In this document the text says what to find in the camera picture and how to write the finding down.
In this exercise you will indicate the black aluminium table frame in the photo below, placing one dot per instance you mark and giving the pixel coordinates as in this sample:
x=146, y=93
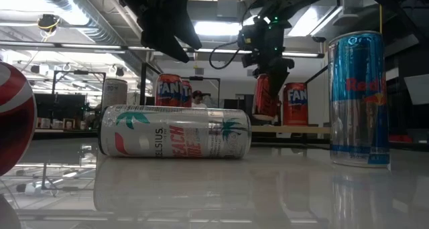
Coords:
x=301, y=139

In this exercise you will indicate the silver ventilation duct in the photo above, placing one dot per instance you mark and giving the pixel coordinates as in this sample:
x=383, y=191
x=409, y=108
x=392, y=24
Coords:
x=100, y=21

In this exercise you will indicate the dark wall screen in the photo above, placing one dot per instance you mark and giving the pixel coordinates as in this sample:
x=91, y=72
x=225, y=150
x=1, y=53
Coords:
x=60, y=105

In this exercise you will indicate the ceiling light panel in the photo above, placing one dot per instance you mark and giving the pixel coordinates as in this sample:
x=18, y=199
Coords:
x=218, y=28

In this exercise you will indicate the red Fanta strawberry can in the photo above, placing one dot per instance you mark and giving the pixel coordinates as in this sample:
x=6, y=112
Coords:
x=295, y=105
x=187, y=95
x=167, y=91

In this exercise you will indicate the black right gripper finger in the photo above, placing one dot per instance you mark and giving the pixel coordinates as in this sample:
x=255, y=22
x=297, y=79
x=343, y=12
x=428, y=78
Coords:
x=278, y=85

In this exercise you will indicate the white glossy table mat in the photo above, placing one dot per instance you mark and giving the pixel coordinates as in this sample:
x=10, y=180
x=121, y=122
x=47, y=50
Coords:
x=214, y=189

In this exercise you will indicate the red Coca-Cola can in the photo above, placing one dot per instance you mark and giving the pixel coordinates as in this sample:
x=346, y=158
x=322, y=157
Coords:
x=16, y=128

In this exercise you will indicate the light blue Red Bull can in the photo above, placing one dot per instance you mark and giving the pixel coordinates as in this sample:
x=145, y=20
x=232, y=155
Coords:
x=358, y=105

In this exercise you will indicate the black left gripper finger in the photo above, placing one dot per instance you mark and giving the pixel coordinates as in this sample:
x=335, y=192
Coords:
x=187, y=28
x=162, y=38

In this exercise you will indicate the person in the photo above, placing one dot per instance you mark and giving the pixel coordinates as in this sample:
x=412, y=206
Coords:
x=199, y=103

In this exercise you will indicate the red and black soda can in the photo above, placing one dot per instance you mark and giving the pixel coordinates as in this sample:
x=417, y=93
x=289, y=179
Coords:
x=263, y=98

